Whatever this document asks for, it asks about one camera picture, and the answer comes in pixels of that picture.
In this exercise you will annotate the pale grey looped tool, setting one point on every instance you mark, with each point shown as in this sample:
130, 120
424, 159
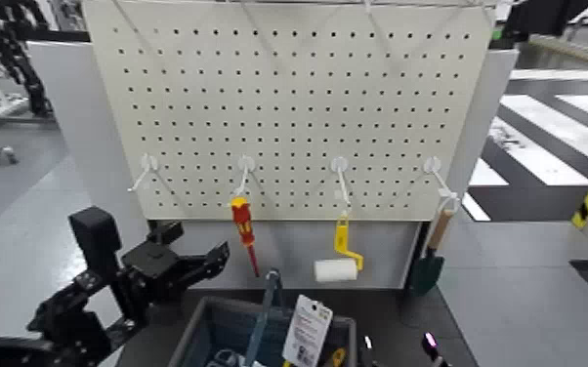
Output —
225, 357

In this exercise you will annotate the yellow paint roller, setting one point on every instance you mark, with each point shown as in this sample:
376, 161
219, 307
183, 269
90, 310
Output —
335, 270

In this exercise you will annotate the white card package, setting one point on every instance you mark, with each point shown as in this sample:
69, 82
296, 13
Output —
307, 328

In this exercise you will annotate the blue long tool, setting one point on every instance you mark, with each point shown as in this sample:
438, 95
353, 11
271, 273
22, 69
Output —
263, 318

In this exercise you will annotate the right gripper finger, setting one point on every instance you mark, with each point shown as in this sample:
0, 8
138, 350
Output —
368, 351
433, 351

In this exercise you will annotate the black horizontal bar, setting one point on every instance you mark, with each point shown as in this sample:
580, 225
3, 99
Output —
58, 35

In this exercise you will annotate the yellow black small tool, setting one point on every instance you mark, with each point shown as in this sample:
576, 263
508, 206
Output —
337, 357

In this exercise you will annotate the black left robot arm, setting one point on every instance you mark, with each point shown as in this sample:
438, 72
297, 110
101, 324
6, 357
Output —
63, 328

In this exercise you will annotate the beige perforated pegboard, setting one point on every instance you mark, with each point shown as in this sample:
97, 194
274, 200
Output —
294, 102

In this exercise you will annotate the black monitor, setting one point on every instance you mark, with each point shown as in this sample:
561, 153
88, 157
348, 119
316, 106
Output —
540, 18

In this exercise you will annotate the white pegboard hook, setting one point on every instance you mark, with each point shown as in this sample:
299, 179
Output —
246, 164
432, 164
148, 163
339, 164

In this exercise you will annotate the red yellow screwdriver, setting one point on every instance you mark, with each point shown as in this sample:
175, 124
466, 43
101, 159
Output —
241, 218

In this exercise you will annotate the grey plastic crate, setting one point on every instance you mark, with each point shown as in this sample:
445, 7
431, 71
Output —
191, 333

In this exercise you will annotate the white roller tie loop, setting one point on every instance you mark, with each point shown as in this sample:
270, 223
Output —
346, 211

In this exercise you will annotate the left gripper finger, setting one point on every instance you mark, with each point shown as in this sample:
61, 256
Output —
207, 264
166, 232

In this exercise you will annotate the white partition panel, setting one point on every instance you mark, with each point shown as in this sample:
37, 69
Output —
68, 128

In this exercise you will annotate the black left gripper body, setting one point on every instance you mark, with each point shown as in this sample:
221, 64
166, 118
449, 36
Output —
153, 269

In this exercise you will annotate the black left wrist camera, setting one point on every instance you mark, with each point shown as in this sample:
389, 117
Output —
94, 236

